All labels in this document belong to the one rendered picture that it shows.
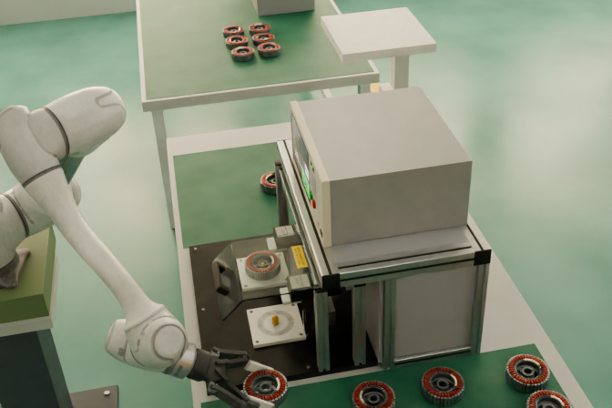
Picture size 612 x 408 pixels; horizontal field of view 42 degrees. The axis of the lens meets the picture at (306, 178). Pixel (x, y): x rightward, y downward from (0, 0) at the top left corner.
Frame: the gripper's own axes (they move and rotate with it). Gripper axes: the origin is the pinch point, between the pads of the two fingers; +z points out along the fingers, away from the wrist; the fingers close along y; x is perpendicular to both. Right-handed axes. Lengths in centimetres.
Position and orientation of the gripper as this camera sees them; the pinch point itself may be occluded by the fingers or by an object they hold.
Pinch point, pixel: (264, 388)
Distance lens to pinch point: 208.2
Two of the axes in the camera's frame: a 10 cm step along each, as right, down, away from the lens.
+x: 4.8, -7.5, -4.5
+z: 8.7, 3.9, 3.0
